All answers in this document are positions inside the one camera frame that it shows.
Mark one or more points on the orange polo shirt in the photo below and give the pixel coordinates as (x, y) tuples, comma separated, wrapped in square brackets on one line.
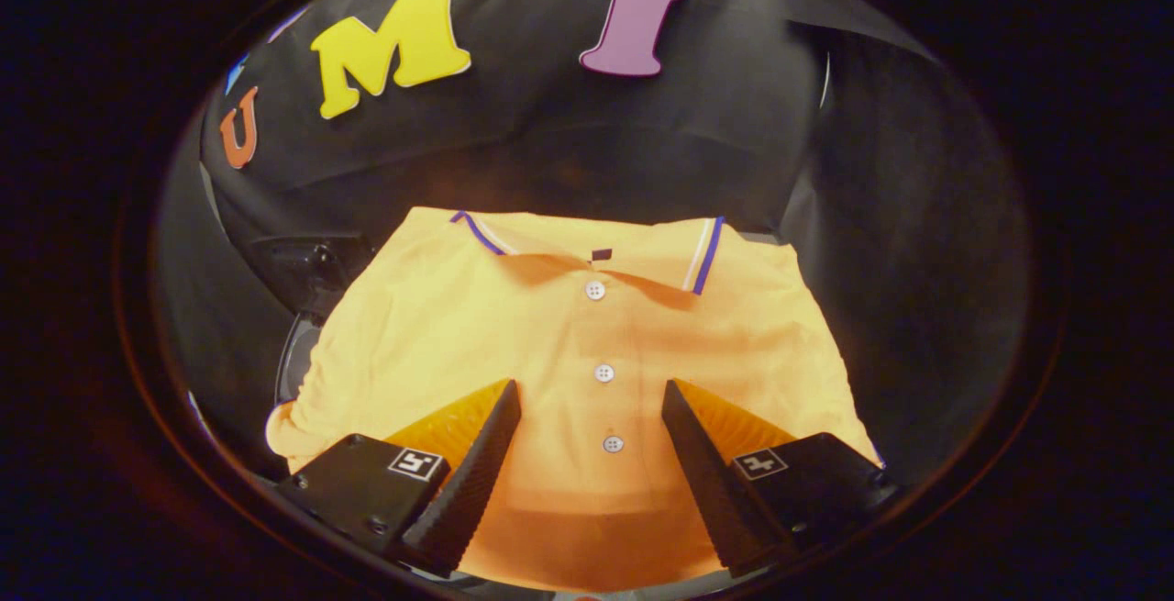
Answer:
[(569, 335)]

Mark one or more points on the dark washing machine lid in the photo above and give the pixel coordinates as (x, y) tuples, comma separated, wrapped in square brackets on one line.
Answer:
[(303, 271)]

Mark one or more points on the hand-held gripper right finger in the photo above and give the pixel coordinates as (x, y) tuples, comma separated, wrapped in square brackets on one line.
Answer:
[(711, 491)]

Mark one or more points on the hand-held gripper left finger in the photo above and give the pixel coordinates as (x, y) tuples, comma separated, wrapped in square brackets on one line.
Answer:
[(472, 482)]

